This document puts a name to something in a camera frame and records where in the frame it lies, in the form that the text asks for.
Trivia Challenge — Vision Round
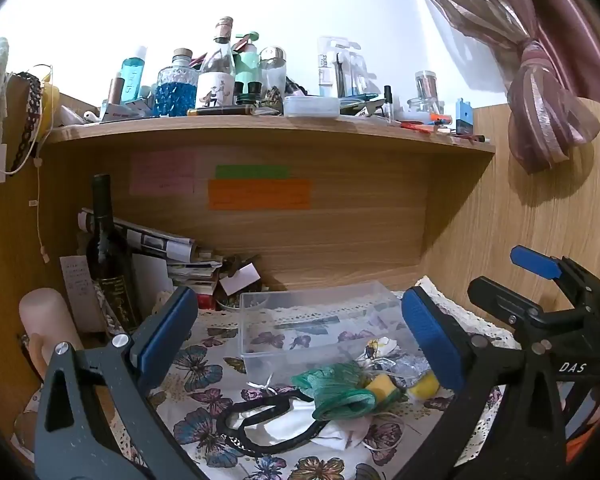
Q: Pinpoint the tweezers blister pack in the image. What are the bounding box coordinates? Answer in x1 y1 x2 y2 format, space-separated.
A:
317 35 365 99

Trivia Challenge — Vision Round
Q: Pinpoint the stack of papers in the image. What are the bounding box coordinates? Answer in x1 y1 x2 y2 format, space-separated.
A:
166 249 227 297

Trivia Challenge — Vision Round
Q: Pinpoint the pink striped curtain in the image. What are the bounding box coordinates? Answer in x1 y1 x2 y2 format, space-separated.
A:
401 0 600 175

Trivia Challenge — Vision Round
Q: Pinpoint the green sticky note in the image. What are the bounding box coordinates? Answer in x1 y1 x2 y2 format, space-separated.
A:
214 164 290 180

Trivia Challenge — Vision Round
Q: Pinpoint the clear bottle silver cap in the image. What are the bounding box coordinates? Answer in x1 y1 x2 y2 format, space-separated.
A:
258 46 287 101

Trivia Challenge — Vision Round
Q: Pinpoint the orange handled tool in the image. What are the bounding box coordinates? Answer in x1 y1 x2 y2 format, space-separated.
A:
399 113 454 134

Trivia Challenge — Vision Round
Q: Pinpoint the white card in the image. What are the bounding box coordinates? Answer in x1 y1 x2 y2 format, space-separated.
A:
218 262 262 297

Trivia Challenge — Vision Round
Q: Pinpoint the green mesh scrubber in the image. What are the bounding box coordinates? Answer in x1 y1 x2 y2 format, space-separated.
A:
291 362 377 422

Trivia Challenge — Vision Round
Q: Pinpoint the rolled magazine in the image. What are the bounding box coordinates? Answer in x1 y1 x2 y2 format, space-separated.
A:
77 207 199 264

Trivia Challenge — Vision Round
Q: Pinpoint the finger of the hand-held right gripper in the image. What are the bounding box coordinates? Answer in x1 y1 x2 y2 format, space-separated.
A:
510 245 588 295
467 276 556 337

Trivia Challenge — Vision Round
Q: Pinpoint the clear glass jar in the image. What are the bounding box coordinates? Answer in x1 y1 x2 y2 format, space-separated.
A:
413 70 439 112

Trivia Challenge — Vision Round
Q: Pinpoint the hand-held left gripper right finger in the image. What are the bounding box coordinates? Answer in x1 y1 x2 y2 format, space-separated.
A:
401 286 567 480

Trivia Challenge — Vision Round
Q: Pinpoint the clear lidded plastic box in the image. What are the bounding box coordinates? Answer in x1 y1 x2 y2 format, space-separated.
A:
282 95 341 119

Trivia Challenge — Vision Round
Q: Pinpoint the yellow sponge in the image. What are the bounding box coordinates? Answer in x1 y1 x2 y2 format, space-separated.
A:
367 374 405 407
406 371 442 403

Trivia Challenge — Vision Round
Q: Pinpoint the red and white card box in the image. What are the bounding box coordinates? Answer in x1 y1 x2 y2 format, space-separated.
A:
99 100 151 122

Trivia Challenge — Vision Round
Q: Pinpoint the pink sticky note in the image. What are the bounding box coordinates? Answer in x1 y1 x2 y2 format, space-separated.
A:
129 149 197 196

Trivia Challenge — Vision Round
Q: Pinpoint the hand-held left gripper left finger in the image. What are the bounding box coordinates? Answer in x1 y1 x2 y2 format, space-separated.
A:
34 286 207 480

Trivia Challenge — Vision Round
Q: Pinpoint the clear labelled glass bottle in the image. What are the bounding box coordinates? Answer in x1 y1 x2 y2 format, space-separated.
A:
195 16 237 107

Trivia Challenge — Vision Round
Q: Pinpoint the mint green pump bottle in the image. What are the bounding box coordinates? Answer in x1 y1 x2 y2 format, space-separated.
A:
232 32 261 84

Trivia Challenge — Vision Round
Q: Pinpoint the butterfly printed tablecloth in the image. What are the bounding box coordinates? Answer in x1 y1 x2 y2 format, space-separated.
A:
114 276 523 480

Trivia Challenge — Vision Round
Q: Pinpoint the white paper slip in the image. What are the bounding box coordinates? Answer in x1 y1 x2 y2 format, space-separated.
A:
59 254 107 334

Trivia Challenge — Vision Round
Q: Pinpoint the black lace headband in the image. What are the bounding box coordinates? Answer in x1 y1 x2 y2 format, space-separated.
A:
9 72 45 175

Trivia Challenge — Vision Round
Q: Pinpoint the dark wine bottle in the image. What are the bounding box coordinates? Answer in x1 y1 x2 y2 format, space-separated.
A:
84 174 142 337

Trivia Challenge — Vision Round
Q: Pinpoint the wooden shelf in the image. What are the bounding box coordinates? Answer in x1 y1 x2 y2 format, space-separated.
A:
44 111 497 155

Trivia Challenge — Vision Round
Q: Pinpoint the small blue box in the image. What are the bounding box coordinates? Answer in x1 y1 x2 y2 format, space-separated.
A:
454 98 474 136

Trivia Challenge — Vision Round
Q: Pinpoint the blue patterned glass bottle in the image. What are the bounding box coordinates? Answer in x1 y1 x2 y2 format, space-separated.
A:
154 48 200 117

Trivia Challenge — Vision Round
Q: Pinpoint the tall blue liquid bottle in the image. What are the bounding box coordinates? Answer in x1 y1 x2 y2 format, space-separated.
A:
120 45 149 106

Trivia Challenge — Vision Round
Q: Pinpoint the clear plastic container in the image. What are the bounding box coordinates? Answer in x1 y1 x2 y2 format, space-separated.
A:
238 280 422 377

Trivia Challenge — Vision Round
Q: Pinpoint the orange sticky note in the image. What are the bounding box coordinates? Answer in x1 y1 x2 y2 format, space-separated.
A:
208 178 312 211

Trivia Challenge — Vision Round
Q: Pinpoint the pink candle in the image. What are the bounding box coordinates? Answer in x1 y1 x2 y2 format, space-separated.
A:
19 287 84 382

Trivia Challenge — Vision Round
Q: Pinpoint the black pen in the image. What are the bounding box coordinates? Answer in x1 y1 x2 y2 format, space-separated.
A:
187 104 257 117

